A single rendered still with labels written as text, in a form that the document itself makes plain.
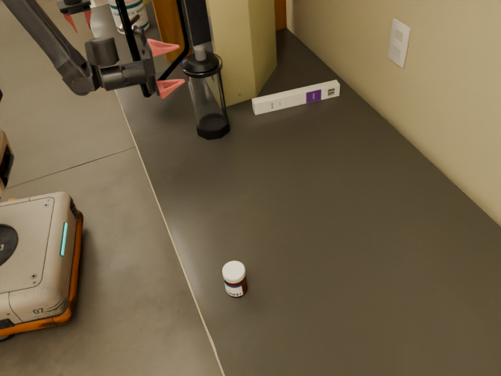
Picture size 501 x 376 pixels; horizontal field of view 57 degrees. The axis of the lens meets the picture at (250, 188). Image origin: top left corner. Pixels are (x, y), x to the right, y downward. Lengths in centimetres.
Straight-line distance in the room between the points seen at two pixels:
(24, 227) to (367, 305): 169
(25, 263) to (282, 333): 143
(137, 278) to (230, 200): 117
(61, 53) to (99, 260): 136
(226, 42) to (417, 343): 92
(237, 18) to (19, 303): 139
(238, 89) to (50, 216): 119
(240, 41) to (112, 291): 135
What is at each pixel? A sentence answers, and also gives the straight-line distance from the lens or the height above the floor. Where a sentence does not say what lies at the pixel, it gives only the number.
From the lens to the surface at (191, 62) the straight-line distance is 125.
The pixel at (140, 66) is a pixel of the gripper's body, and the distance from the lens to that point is 122.
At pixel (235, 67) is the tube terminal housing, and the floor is 107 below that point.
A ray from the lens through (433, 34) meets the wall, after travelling 123.
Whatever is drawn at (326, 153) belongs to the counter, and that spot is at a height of 94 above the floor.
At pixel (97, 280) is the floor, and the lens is 233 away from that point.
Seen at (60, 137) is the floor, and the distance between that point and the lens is 323.
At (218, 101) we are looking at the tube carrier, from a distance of 130.
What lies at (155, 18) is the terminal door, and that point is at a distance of 150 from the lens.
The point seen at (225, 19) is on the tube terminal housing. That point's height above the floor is 122.
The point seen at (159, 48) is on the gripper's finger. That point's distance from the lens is 120.
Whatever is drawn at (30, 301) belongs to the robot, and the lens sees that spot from 207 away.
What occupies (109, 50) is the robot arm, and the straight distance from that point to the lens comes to 120.
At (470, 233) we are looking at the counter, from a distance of 116.
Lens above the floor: 180
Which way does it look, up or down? 46 degrees down
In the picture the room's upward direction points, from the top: 7 degrees counter-clockwise
